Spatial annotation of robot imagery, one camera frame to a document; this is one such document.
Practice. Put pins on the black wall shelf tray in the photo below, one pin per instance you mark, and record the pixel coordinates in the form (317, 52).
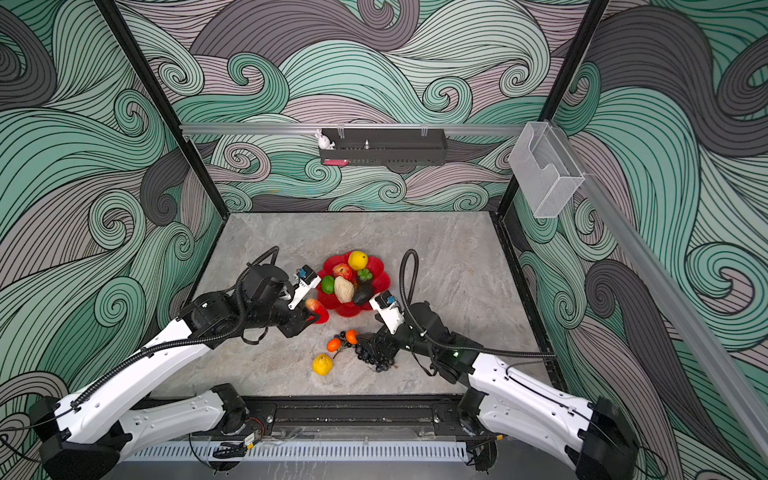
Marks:
(397, 148)

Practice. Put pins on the dark maroon fake fruit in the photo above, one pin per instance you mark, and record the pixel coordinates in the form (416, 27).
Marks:
(364, 276)

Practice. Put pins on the dark fake avocado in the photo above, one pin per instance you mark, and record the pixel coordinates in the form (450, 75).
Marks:
(362, 295)

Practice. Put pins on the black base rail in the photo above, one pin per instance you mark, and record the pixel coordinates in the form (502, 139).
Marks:
(440, 414)

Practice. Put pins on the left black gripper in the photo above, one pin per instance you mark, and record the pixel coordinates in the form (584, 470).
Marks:
(300, 322)

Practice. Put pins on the red fake apple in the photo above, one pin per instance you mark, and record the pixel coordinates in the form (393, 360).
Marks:
(343, 270)

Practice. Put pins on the small white figurine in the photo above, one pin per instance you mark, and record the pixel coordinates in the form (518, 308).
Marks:
(323, 141)

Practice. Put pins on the red flower-shaped fruit bowl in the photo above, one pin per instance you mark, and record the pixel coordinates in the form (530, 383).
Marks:
(381, 282)

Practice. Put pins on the small orange fake tangerine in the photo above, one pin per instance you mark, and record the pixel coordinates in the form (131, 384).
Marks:
(334, 345)

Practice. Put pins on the dark fake grape bunch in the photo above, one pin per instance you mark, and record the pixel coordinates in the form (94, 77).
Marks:
(377, 352)

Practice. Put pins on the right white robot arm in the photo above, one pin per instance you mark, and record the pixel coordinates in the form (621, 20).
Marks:
(594, 438)

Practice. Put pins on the large yellow fake lemon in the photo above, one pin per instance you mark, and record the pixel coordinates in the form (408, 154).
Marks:
(357, 260)

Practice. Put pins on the small yellow fake lemon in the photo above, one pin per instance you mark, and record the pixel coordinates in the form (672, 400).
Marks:
(322, 365)

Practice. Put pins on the aluminium wall rail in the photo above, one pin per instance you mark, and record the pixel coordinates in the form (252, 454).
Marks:
(276, 128)

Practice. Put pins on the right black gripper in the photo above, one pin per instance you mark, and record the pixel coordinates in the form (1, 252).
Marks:
(389, 341)

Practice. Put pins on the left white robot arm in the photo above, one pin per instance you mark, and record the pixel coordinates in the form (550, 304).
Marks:
(86, 434)

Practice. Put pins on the red fake mango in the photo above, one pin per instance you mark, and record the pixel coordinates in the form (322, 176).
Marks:
(315, 307)

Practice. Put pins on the cream fake pear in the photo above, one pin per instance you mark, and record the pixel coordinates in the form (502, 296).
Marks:
(344, 290)

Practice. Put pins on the white slotted cable duct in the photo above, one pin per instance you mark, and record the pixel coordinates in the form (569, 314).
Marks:
(309, 451)

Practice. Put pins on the clear plastic wall bin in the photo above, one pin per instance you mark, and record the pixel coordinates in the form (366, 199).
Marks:
(545, 166)

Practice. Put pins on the green fake lime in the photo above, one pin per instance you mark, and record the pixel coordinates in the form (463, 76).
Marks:
(327, 285)

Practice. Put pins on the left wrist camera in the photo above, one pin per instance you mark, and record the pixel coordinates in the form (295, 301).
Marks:
(307, 280)

